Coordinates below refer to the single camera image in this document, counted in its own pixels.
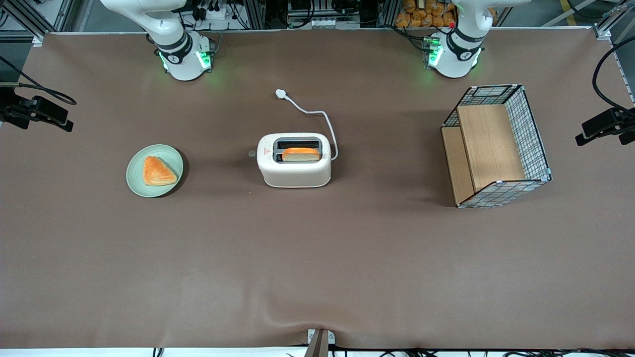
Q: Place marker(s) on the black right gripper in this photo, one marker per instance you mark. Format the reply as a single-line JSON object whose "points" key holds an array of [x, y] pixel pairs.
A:
{"points": [[11, 110]]}

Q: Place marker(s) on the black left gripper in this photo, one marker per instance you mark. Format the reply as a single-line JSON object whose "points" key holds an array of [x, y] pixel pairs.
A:
{"points": [[626, 120]]}

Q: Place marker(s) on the white two-slot toaster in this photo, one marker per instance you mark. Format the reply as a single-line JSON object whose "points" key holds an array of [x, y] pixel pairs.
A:
{"points": [[297, 176]]}

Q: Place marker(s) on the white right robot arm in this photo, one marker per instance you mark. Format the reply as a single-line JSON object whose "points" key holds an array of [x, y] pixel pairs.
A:
{"points": [[183, 64]]}

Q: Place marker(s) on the light wooden shelf box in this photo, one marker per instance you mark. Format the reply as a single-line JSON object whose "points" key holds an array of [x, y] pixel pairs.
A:
{"points": [[491, 144]]}

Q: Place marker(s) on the triangular golden pastry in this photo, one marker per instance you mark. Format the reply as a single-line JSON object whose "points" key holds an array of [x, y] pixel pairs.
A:
{"points": [[156, 171]]}

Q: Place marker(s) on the pale green round plate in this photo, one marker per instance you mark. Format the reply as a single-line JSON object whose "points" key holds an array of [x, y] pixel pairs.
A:
{"points": [[168, 154]]}

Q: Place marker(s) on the white power strip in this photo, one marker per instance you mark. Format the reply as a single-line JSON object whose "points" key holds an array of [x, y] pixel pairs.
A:
{"points": [[218, 14]]}

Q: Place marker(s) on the bag of orange bread rolls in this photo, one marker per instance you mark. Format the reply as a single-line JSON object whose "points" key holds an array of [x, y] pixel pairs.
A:
{"points": [[421, 15]]}

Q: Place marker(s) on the toast slice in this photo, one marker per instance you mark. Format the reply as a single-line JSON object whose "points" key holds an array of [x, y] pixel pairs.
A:
{"points": [[301, 155]]}

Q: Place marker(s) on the silver aluminium frame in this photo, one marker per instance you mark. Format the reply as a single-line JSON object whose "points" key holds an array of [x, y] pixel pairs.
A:
{"points": [[610, 20], [34, 22]]}

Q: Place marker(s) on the aluminium frame post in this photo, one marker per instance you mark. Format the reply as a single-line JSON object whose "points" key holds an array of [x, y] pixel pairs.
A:
{"points": [[254, 12], [388, 12]]}

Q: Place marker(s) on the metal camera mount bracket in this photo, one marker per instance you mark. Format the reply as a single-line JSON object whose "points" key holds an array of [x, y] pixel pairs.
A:
{"points": [[331, 338]]}

